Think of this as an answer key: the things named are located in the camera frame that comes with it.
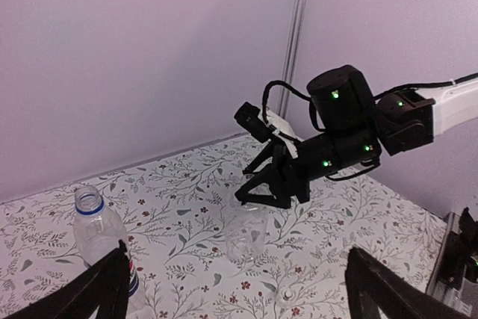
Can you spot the clear plastic bottle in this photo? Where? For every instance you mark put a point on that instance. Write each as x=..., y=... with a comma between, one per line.
x=245, y=231

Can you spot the right aluminium frame post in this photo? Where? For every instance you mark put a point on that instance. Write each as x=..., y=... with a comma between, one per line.
x=292, y=48

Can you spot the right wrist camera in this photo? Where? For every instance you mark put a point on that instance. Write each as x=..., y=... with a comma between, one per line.
x=269, y=128

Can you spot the front aluminium rail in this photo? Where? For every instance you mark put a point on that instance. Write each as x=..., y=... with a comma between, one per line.
x=463, y=300

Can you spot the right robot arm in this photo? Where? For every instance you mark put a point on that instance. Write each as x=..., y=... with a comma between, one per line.
x=353, y=127

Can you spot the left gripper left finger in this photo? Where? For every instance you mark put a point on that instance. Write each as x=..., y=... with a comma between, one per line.
x=100, y=291

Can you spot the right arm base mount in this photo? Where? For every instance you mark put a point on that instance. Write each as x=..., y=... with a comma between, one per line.
x=459, y=249

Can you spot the floral patterned table mat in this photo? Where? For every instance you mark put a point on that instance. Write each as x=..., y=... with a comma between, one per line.
x=174, y=211

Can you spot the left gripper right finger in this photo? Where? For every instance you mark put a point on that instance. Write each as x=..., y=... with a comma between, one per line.
x=372, y=289

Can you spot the white clear bottle cap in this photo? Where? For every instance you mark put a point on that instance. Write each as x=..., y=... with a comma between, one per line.
x=286, y=297

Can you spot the Pepsi label plastic bottle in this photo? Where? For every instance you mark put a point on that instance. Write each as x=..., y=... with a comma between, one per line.
x=97, y=230

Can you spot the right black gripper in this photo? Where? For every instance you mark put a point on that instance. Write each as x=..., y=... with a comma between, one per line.
x=274, y=188

